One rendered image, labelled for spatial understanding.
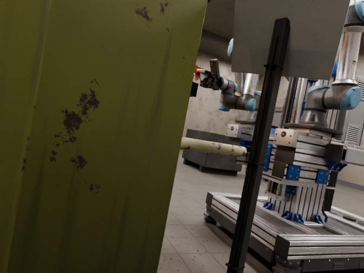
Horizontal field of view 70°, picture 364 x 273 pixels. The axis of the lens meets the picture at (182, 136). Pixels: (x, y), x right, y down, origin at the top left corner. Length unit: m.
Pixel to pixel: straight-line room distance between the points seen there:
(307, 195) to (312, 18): 1.23
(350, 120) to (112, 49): 1.68
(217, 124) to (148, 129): 9.81
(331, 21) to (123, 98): 0.67
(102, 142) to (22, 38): 0.28
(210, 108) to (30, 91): 9.93
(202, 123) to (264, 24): 9.27
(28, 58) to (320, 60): 0.84
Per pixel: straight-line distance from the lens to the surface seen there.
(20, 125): 0.50
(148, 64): 0.72
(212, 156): 4.55
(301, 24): 0.98
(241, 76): 1.89
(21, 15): 0.51
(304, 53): 0.99
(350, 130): 2.05
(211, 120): 10.36
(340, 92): 1.55
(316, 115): 1.60
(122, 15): 0.70
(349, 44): 1.62
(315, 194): 1.97
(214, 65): 1.55
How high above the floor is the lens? 0.67
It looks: 1 degrees down
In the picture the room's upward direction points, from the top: 11 degrees clockwise
